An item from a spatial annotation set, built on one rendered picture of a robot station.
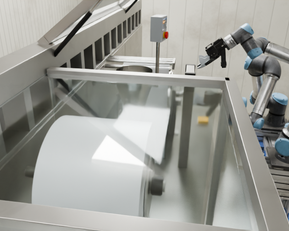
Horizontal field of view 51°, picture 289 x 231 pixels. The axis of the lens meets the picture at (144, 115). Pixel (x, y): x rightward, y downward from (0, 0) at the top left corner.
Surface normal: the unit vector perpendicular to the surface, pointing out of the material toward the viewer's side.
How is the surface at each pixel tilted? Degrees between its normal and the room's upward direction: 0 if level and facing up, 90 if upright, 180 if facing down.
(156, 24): 90
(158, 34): 90
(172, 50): 90
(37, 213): 0
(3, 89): 90
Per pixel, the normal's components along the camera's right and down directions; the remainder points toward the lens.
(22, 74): 0.99, 0.07
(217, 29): -0.21, 0.42
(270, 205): 0.02, -0.90
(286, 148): -0.62, 0.44
